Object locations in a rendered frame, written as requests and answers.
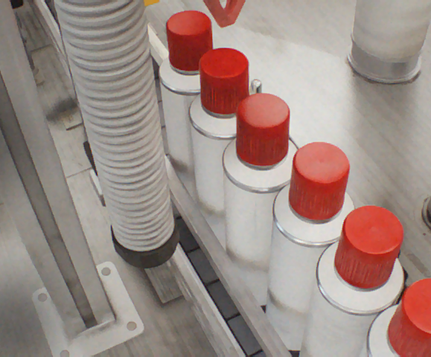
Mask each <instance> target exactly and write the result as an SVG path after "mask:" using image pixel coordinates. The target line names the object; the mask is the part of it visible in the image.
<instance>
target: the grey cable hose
mask: <svg viewBox="0 0 431 357"><path fill-rule="evenodd" d="M54 2H55V9H56V12H57V16H58V19H59V22H60V30H61V31H62V34H63V40H64V45H65V47H66V53H67V55H68V60H69V65H70V69H71V73H72V76H73V79H74V83H75V86H74V87H75V90H76V92H77V97H78V100H79V102H80V108H81V110H82V114H83V122H84V126H85V128H86V134H87V135H88V139H89V143H90V147H91V149H92V155H93V158H94V162H95V166H96V169H97V172H98V178H99V180H100V185H101V190H102V192H103V197H104V200H105V203H106V208H107V210H108V214H109V220H110V222H111V225H110V231H111V232H112V241H113V245H114V248H115V251H116V252H117V253H118V254H119V255H120V256H121V257H122V259H123V260H124V261H125V262H126V263H129V264H130V265H132V266H134V267H136V268H154V267H156V266H160V265H162V264H164V263H166V262H167V261H168V260H169V259H170V258H171V257H172V256H173V254H174V252H175V251H176V247H177V243H178V241H179V229H178V225H177V220H176V214H175V213H174V212H173V208H172V202H171V197H170V191H169V186H168V180H167V170H166V163H165V153H164V147H163V141H162V131H161V124H160V118H159V108H158V103H157V96H156V88H155V82H154V76H153V75H154V70H153V61H152V54H151V50H150V41H149V35H148V30H147V15H146V10H145V6H144V0H54Z"/></svg>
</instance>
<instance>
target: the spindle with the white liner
mask: <svg viewBox="0 0 431 357"><path fill-rule="evenodd" d="M356 6H357V7H356V11H355V16H354V24H353V27H352V29H351V41H352V43H350V44H349V47H348V53H347V58H348V61H349V63H350V65H351V67H352V68H353V69H354V70H355V71H357V72H358V73H359V74H361V75H362V76H363V77H365V78H367V79H370V80H373V81H377V82H381V83H391V84H392V83H402V82H404V81H407V80H410V79H411V78H413V77H414V76H415V75H416V74H417V73H418V72H419V71H420V69H421V57H420V54H421V53H422V52H423V50H424V46H425V42H426V40H425V37H426V35H427V28H428V27H429V23H430V18H431V0H357V4H356Z"/></svg>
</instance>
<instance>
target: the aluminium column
mask: <svg viewBox="0 0 431 357"><path fill-rule="evenodd" d="M23 44H24V43H23V41H22V38H21V35H20V32H19V27H18V25H17V22H16V18H15V16H14V12H13V8H12V6H11V3H10V0H0V197H1V199H2V201H3V202H4V205H5V207H6V208H7V211H8V213H9V216H10V218H11V220H12V222H13V224H14V226H15V228H16V230H17V232H18V234H19V236H20V238H21V240H22V242H23V244H24V246H25V248H26V250H27V252H28V254H29V256H30V258H31V260H32V262H33V265H34V267H35V269H36V271H37V273H38V275H39V277H40V279H41V281H42V283H43V285H44V287H45V289H46V291H47V293H48V294H49V295H50V297H51V299H52V301H53V303H54V305H55V307H56V309H57V311H58V313H59V315H60V317H61V320H62V322H63V324H64V325H65V327H66V329H67V331H68V333H69V335H70V337H71V338H72V339H75V338H79V337H80V336H83V335H85V334H87V333H89V332H92V331H93V332H94V331H95V330H97V329H99V328H101V327H104V326H106V325H107V324H112V323H114V322H115V316H114V314H113V311H112V307H111V306H110V305H109V301H108V298H107V296H106V293H105V290H104V287H103V284H102V281H101V278H100V276H99V274H98V270H97V269H96V266H95V261H94V259H93V256H92V253H91V250H90V247H89V244H88V242H87V239H86V236H85V235H84V232H83V228H82V225H81V223H80V220H79V217H78V215H77V211H76V208H75V206H74V201H73V198H72V197H71V193H70V190H69V188H68V184H67V181H66V178H65V175H64V172H63V169H62V166H61V163H60V160H59V157H58V154H57V149H56V147H55V144H54V140H53V137H52V134H51V130H50V129H49V126H48V122H47V120H46V119H47V117H46V115H45V111H44V109H43V106H42V103H41V100H40V98H39V92H38V89H37V87H36V83H35V82H34V79H33V73H32V70H31V67H30V64H29V62H28V56H27V54H26V51H25V48H24V45H23Z"/></svg>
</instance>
